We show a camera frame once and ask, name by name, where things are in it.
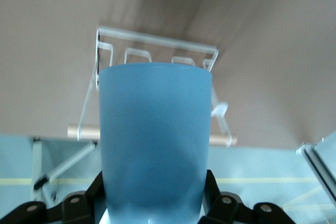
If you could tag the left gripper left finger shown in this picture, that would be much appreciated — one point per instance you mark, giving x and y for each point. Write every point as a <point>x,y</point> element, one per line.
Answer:
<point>73,208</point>

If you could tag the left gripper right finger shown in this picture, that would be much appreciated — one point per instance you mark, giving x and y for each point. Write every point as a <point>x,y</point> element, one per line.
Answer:
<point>231,211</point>

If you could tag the blue plastic cup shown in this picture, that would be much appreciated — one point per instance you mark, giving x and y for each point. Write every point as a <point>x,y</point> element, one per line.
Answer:
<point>155,129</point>

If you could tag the grey metal diagonal brace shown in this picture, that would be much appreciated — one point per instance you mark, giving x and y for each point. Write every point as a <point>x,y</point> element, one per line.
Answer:
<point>68,163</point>

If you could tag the grey metal table leg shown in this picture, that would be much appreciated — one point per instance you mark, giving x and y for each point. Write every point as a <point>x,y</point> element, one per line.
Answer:
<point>36,161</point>

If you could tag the aluminium corner profile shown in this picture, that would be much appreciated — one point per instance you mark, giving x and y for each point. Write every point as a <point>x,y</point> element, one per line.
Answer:
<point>315,161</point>

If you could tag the brown table cover sheet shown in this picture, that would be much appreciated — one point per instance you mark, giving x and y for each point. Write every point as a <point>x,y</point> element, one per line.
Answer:
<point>52,51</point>

